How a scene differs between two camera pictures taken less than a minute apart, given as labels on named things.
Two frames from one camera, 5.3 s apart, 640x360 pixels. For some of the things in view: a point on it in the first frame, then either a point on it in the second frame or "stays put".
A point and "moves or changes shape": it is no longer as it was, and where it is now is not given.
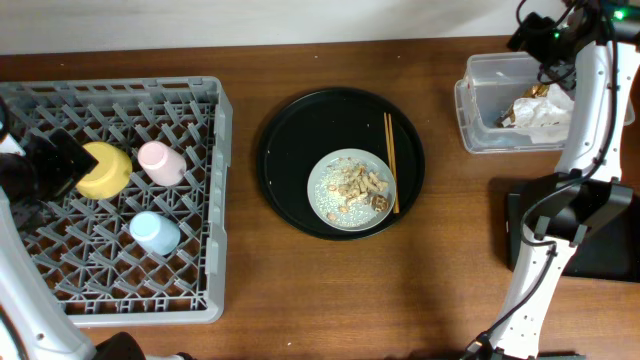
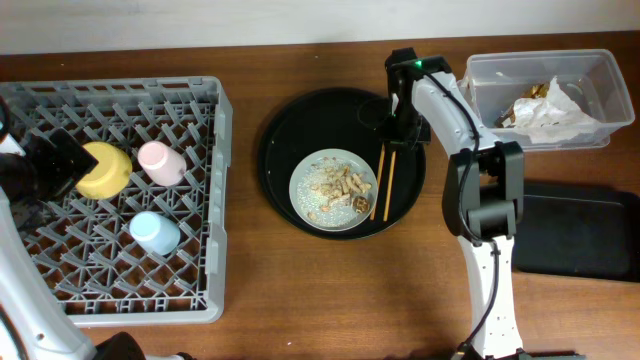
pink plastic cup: x=161 y=163 stays put
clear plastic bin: x=493 y=82 stays put
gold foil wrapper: x=535 y=90 stays put
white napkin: x=545 y=119 stays put
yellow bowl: x=111 y=174 stays put
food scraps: x=345 y=190 moves or changes shape
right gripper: x=544 y=27 to x=423 y=134
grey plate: x=351 y=189 moves or changes shape
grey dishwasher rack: x=85 y=246 stays put
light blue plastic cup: x=155 y=232 stays put
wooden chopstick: x=389 y=161 to x=379 y=177
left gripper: x=68 y=169 stays put
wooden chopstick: x=393 y=173 moves or changes shape
